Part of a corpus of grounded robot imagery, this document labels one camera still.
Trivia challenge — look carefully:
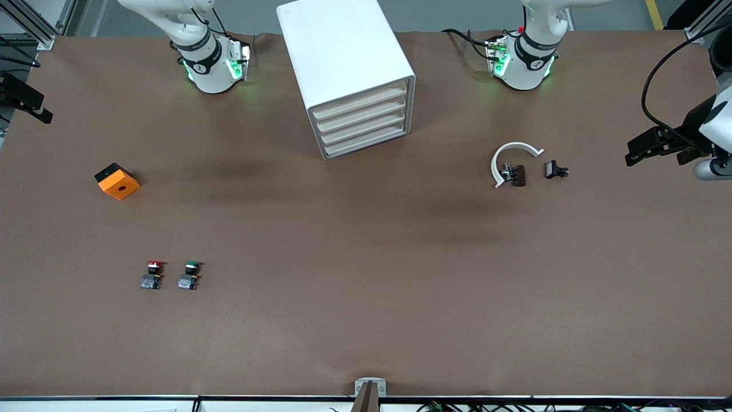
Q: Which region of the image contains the black base cable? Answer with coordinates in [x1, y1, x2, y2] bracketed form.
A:
[441, 27, 498, 61]

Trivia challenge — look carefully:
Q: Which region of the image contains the dark brown small component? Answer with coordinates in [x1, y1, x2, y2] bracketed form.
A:
[499, 163, 527, 187]

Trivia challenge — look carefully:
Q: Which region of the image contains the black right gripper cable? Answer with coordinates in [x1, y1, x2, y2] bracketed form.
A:
[0, 34, 42, 69]

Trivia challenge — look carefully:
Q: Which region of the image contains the green push button switch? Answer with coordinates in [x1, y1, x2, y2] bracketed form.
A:
[176, 260, 202, 291]

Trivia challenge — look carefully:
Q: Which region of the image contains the white table edge rail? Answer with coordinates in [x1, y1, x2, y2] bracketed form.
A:
[0, 395, 732, 412]

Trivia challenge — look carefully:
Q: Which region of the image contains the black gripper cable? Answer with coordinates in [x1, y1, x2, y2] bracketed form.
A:
[641, 23, 732, 144]
[0, 34, 42, 69]

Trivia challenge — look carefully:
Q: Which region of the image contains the black cable bundle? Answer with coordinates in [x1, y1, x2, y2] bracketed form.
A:
[415, 401, 650, 412]

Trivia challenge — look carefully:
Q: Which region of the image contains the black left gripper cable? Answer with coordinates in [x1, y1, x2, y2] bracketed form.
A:
[641, 23, 732, 144]

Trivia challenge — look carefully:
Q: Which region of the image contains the white curved plastic ring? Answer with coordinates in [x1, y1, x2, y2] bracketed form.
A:
[491, 141, 545, 189]

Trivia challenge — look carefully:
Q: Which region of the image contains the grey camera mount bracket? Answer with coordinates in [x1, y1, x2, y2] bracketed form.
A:
[352, 378, 388, 412]

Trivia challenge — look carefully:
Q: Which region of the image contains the aluminium frame post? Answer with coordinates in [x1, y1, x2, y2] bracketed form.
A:
[683, 0, 722, 45]
[0, 0, 78, 51]

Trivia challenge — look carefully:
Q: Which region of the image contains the red push button switch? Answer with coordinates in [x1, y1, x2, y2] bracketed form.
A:
[140, 260, 166, 290]

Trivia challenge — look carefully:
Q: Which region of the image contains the orange and black button box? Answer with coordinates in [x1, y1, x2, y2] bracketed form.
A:
[94, 163, 141, 201]

